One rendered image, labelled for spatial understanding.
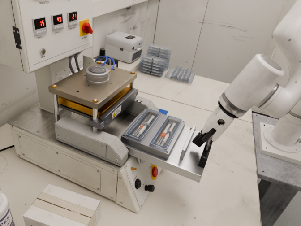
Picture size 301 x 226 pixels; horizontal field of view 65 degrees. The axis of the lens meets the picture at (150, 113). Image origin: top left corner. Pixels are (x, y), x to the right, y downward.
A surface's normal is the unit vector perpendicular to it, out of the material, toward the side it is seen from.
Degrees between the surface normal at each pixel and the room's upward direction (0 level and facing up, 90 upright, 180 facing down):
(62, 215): 1
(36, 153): 90
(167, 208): 0
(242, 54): 90
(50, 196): 1
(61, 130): 90
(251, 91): 90
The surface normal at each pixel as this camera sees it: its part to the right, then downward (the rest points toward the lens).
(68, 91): 0.13, -0.83
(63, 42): 0.92, 0.31
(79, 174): -0.38, 0.47
